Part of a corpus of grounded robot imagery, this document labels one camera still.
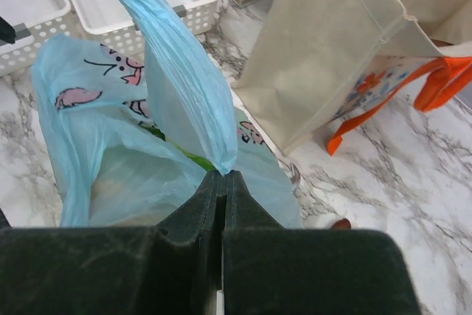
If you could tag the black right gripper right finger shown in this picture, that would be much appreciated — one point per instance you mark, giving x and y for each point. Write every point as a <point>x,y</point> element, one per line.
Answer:
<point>268,269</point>

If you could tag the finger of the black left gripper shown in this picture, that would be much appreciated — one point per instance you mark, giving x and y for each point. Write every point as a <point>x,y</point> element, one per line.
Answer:
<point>7,32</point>

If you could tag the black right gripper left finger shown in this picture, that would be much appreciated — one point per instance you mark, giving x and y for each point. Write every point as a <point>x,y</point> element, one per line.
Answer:
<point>173,267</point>

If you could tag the blue plastic grocery bag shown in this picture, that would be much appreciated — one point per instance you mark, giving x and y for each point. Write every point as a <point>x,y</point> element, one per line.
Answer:
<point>112,172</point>

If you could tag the white perforated basket front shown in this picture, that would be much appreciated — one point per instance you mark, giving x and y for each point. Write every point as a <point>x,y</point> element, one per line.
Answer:
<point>35,22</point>

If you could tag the silver open-end wrench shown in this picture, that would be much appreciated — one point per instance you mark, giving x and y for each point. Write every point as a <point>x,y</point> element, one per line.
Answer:
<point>295,176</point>

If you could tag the green lettuce leaf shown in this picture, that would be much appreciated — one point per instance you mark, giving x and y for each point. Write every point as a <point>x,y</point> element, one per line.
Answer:
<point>199,160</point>

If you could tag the beige canvas tote bag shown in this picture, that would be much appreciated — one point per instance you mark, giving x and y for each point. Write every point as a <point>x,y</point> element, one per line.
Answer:
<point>314,61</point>

